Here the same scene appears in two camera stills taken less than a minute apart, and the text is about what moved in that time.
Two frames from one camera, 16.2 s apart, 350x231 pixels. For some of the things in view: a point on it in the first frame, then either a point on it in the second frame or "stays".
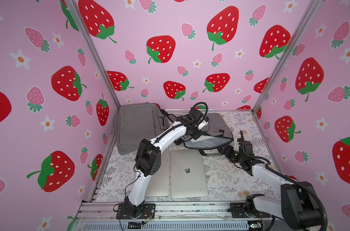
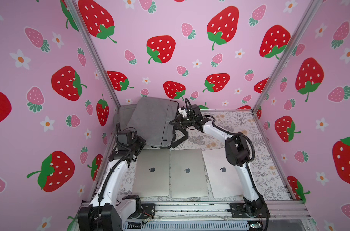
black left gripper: (196, 136) -> (141, 142)
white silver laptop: (207, 141) -> (222, 175)
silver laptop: (188, 175) stays
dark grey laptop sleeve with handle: (218, 134) -> (154, 119)
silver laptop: (158, 184) stays
